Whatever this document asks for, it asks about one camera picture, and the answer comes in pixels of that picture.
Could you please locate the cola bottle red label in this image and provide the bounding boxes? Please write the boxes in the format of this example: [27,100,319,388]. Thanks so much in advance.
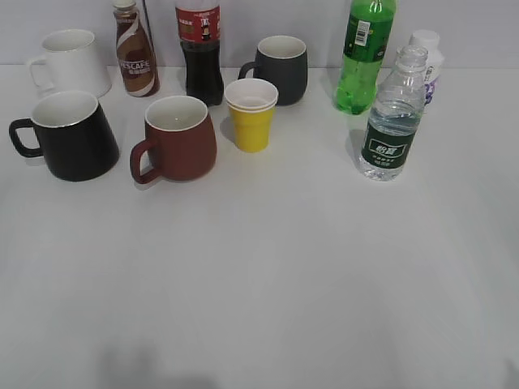
[175,1,224,106]

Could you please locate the green soda bottle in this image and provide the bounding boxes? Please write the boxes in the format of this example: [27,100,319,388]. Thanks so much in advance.
[335,0,397,115]

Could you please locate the white bottle purple label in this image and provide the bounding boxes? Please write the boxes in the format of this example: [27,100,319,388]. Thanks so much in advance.
[409,29,444,105]

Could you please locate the yellow paper cup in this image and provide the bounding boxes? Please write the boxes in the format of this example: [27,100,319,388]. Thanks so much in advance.
[224,78,278,153]

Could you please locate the black mug white interior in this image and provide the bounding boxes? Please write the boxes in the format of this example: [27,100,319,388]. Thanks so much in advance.
[8,91,119,182]

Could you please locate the Nescafe coffee bottle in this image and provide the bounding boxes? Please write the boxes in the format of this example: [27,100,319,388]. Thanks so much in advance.
[112,0,160,97]

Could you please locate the dark red mug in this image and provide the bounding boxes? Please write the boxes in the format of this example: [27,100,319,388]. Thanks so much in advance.
[130,96,217,185]

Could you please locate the black cable on wall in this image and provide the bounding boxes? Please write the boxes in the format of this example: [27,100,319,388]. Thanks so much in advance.
[142,0,157,44]

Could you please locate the clear water bottle green label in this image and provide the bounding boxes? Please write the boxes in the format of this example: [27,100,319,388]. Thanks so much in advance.
[359,45,428,182]

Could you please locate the dark grey mug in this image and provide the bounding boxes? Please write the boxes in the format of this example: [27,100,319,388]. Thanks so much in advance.
[238,35,308,106]

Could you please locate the white ceramic mug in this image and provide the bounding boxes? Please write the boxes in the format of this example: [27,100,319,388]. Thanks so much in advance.
[26,29,112,97]

